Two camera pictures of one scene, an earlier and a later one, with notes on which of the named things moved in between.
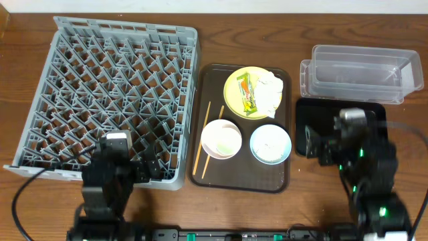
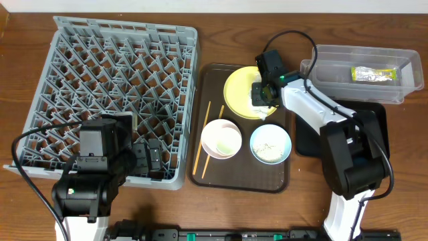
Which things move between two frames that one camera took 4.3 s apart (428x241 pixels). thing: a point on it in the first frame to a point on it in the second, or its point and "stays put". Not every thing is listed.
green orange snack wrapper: [247, 94] to [362, 73]
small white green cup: [229, 140] stays put
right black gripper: [328, 146] to [257, 100]
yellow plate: [233, 95] stays put
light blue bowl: [270, 144] stays put
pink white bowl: [221, 139] stays put
